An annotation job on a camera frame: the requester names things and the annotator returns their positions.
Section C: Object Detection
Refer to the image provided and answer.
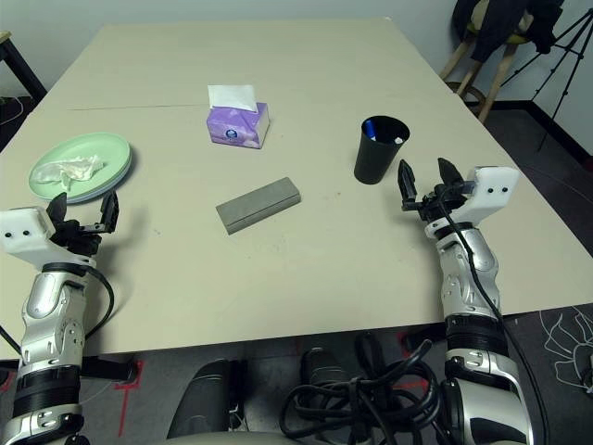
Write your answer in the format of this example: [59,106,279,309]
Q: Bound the black tripod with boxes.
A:
[498,8,593,152]

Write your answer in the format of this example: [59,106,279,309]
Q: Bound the white tissue sheet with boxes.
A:
[207,83,259,115]

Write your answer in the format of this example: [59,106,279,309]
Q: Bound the black cup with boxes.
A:
[353,115,411,185]

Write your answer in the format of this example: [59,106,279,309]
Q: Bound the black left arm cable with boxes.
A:
[0,266,116,353]

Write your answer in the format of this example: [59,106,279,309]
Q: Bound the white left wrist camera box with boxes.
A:
[0,207,96,274]

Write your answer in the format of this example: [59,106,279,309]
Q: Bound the light blue plate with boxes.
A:
[64,152,134,205]

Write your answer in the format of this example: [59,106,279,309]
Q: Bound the light green plate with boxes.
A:
[28,132,132,200]

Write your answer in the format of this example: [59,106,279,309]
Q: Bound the dark grey left robot leg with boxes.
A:
[166,359,246,439]

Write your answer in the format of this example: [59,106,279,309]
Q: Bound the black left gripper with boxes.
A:
[44,189,120,256]

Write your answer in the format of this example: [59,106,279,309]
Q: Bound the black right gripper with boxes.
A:
[397,157,467,223]

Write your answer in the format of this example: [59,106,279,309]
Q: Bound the dark floor mat flower print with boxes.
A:
[502,303,593,445]

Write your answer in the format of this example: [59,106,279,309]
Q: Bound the side desk black legs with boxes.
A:
[0,31,47,101]

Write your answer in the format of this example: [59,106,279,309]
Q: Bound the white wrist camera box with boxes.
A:
[447,165,520,228]
[0,207,96,274]

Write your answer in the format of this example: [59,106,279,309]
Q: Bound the wooden stool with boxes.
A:
[439,27,520,124]

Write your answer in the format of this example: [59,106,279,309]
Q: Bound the grey glasses case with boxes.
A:
[215,176,304,237]

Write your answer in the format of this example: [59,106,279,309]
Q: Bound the black cable bundle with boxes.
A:
[280,331,441,445]

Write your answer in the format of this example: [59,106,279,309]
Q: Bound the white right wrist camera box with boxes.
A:
[447,165,520,228]

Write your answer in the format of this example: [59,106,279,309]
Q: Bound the black table support bar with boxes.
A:
[81,354,140,381]

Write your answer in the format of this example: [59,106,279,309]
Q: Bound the purple tissue box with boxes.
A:
[207,102,271,151]

